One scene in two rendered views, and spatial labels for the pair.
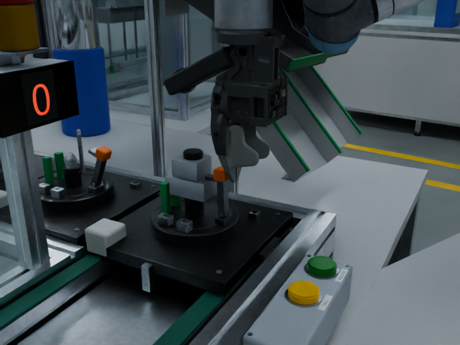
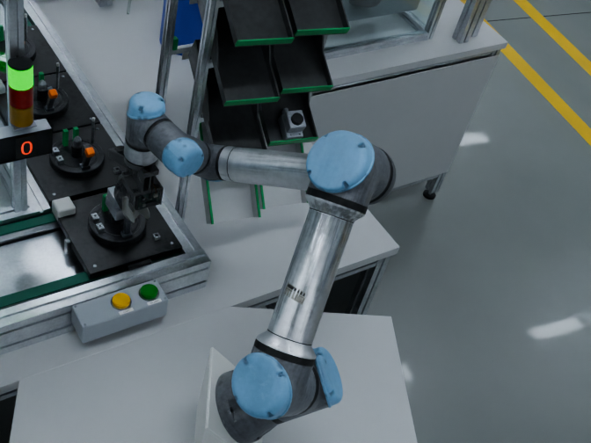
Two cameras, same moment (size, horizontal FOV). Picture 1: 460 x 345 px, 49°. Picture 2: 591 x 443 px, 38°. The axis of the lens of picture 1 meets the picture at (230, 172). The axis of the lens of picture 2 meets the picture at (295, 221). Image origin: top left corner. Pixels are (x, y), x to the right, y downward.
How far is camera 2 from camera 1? 1.51 m
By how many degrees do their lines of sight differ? 27
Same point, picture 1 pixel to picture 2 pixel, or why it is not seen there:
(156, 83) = not seen: hidden behind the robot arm
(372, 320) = (180, 331)
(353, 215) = (273, 257)
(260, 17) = (140, 160)
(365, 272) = (217, 302)
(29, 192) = (20, 177)
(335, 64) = not seen: outside the picture
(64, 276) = (29, 223)
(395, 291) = (216, 324)
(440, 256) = not seen: hidden behind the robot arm
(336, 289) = (141, 308)
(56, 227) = (45, 185)
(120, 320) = (42, 262)
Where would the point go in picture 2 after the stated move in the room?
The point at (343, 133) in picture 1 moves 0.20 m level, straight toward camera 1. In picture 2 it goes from (301, 193) to (248, 225)
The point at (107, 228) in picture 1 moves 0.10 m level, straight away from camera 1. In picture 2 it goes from (63, 206) to (81, 181)
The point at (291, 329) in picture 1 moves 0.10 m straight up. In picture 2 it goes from (94, 315) to (97, 286)
